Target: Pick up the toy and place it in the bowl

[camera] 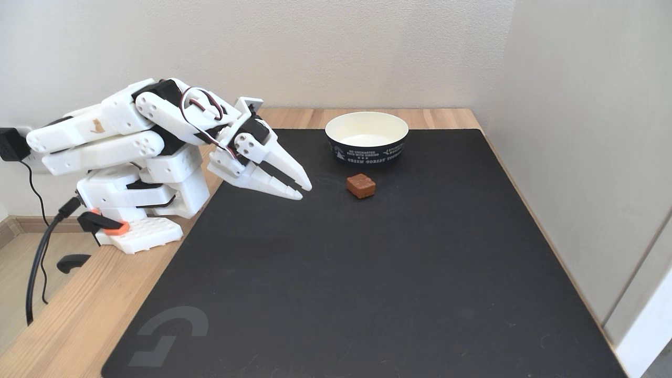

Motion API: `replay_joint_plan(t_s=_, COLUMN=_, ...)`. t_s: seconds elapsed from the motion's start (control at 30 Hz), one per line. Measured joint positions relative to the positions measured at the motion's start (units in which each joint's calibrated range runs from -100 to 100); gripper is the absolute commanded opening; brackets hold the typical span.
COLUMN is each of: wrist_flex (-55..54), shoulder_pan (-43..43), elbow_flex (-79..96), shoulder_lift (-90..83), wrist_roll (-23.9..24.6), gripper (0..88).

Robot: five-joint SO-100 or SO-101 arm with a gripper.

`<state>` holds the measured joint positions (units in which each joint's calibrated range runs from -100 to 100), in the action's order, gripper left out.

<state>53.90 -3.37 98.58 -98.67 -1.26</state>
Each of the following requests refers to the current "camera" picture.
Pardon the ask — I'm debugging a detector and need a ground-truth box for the black desk mat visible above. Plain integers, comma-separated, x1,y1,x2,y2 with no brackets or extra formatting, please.
101,129,628,378

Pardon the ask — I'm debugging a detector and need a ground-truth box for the brown cube toy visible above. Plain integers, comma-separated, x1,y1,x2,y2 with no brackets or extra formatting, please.
346,173,377,200

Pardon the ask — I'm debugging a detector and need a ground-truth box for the thick black cable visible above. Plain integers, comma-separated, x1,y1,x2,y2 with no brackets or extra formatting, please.
26,197,82,327

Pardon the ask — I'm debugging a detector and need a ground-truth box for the wooden baseboard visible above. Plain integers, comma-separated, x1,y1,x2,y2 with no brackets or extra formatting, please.
0,215,80,249

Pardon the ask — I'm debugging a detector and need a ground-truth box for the white door frame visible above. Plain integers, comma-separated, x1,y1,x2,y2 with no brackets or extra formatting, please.
603,209,672,378

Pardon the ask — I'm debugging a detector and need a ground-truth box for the white and navy paper bowl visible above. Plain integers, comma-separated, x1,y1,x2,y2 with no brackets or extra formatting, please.
325,111,410,167

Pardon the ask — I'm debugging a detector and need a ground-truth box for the white wall outlet plate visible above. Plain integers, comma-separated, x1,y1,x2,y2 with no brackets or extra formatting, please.
20,126,53,174

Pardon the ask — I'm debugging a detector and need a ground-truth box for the thin black cable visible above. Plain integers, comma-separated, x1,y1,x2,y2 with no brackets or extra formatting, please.
18,160,51,305

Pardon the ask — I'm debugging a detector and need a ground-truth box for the red black white servo cable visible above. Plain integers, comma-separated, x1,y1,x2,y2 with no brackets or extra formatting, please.
179,87,238,159

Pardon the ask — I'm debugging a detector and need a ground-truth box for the black and orange clamp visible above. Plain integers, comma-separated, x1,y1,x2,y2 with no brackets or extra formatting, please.
57,209,131,275

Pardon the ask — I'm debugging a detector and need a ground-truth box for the black power adapter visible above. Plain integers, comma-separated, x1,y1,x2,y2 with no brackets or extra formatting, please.
0,128,32,162

